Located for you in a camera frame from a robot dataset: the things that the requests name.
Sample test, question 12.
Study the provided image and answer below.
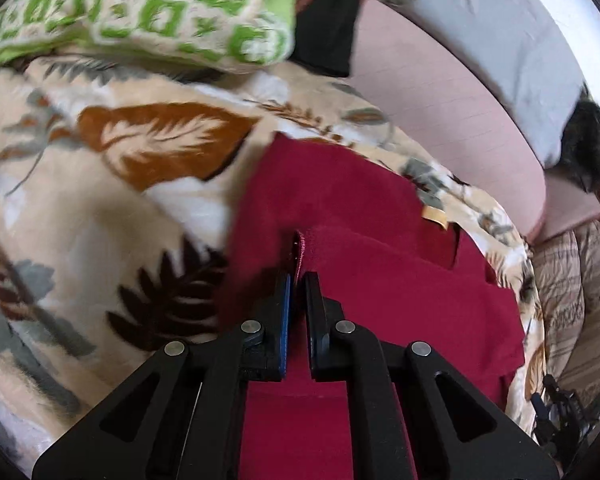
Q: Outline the dark red sweater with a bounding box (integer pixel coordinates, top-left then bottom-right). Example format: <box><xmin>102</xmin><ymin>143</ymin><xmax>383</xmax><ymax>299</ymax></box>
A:
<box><xmin>216</xmin><ymin>135</ymin><xmax>524</xmax><ymax>479</ymax></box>

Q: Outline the striped beige quilt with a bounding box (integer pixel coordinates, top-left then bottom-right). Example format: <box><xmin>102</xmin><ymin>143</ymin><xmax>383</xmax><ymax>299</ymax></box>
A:
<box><xmin>532</xmin><ymin>221</ymin><xmax>600</xmax><ymax>403</ymax></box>

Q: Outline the leaf pattern beige blanket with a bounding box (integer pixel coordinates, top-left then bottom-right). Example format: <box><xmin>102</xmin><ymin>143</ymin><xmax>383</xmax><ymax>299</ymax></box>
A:
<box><xmin>0</xmin><ymin>55</ymin><xmax>546</xmax><ymax>474</ymax></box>

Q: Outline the dark furry cloth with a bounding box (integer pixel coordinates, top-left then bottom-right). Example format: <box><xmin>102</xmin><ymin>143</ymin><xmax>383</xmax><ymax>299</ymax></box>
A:
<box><xmin>558</xmin><ymin>86</ymin><xmax>600</xmax><ymax>193</ymax></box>

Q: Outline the pink bolster cushion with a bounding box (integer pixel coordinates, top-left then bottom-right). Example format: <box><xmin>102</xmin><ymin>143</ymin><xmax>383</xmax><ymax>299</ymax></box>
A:
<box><xmin>349</xmin><ymin>0</ymin><xmax>600</xmax><ymax>243</ymax></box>

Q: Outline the green white patterned pillow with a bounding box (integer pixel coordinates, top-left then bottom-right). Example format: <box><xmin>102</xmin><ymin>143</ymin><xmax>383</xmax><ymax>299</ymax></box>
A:
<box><xmin>0</xmin><ymin>0</ymin><xmax>297</xmax><ymax>74</ymax></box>

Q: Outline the light grey pillow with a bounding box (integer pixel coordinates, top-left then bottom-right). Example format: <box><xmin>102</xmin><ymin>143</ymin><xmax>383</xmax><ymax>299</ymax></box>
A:
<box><xmin>385</xmin><ymin>0</ymin><xmax>585</xmax><ymax>168</ymax></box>

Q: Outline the black garment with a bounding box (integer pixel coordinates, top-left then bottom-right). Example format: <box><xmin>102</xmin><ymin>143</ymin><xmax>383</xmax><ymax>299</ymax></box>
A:
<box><xmin>290</xmin><ymin>0</ymin><xmax>361</xmax><ymax>78</ymax></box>

